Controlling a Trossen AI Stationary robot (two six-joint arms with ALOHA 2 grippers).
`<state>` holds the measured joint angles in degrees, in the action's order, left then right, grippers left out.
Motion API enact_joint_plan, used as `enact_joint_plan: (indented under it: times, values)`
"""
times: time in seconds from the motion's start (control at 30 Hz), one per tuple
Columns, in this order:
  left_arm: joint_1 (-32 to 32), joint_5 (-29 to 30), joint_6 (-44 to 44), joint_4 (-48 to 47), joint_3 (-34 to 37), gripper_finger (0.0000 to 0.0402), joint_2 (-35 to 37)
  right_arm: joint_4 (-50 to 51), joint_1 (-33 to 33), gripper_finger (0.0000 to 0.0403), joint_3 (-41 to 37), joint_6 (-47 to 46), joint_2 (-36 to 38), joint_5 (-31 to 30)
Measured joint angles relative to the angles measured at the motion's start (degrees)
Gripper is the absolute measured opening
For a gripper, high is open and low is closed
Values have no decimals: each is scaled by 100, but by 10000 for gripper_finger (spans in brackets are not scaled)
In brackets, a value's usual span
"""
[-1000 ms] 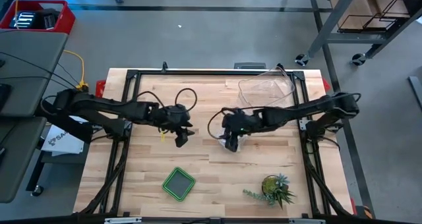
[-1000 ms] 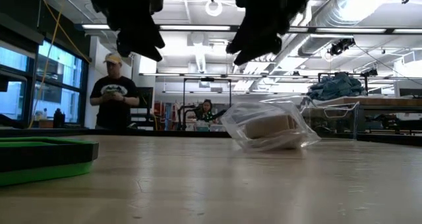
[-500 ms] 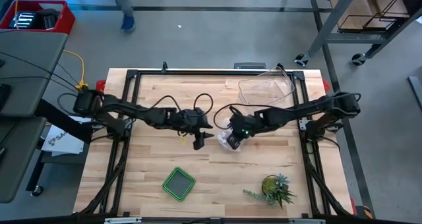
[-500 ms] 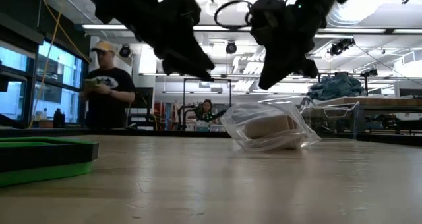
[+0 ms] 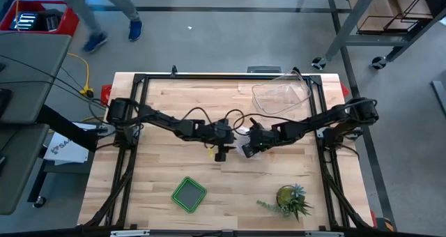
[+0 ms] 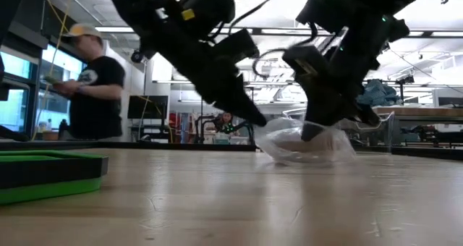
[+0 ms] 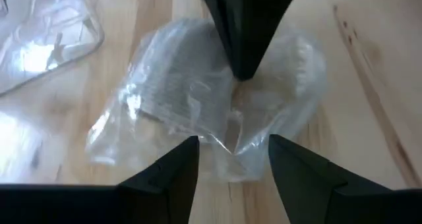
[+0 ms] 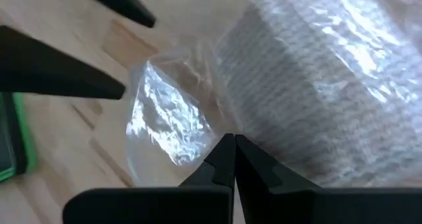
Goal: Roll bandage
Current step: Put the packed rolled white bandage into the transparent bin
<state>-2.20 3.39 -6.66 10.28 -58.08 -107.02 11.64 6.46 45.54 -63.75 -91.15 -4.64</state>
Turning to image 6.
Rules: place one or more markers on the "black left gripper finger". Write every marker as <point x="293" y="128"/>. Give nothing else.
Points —
<point x="247" y="103"/>
<point x="233" y="106"/>

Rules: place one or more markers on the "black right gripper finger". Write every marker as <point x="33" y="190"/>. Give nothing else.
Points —
<point x="334" y="114"/>
<point x="314" y="115"/>

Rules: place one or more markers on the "clear plastic bag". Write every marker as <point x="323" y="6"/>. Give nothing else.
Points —
<point x="282" y="141"/>

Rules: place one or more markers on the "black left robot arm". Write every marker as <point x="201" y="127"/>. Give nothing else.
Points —
<point x="144" y="7"/>

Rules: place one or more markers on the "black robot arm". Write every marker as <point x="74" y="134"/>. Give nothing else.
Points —
<point x="206" y="124"/>
<point x="246" y="128"/>

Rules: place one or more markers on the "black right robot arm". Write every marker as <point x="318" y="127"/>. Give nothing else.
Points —
<point x="361" y="3"/>

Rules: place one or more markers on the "person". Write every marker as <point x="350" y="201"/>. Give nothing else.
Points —
<point x="226" y="121"/>
<point x="96" y="94"/>

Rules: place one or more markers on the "blue cloth pile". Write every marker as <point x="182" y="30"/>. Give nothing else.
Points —
<point x="380" y="94"/>

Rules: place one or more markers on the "teal bin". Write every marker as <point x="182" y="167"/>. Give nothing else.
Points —
<point x="226" y="140"/>

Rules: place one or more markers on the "black ceiling spotlight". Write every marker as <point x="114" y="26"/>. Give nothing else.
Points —
<point x="406" y="79"/>

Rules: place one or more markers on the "yellow tag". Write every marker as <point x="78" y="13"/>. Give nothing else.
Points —
<point x="188" y="14"/>

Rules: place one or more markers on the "ceiling light strip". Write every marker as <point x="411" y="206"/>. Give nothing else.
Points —
<point x="235" y="30"/>
<point x="289" y="31"/>
<point x="416" y="33"/>
<point x="115" y="29"/>
<point x="446" y="34"/>

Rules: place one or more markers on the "clear plastic bin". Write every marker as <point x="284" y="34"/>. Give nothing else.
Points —
<point x="387" y="130"/>

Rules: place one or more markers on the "red object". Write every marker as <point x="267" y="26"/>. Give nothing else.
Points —
<point x="173" y="121"/>

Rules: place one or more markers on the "black computer monitor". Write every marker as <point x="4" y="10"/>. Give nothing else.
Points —
<point x="148" y="108"/>

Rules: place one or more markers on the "workbench with wooden top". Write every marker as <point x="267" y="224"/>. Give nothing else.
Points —
<point x="427" y="111"/>

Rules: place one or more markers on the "dark bottle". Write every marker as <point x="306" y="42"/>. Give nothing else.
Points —
<point x="62" y="128"/>

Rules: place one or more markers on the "green and black square tray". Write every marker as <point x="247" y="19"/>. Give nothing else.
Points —
<point x="43" y="173"/>

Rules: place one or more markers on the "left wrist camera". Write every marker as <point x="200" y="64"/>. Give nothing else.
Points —
<point x="237" y="45"/>

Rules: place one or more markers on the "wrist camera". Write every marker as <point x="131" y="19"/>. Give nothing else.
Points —
<point x="304" y="61"/>
<point x="237" y="45"/>

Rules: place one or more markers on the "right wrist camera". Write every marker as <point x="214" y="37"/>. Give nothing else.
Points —
<point x="304" y="61"/>

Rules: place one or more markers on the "round black ceiling camera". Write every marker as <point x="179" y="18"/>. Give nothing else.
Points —
<point x="136" y="56"/>

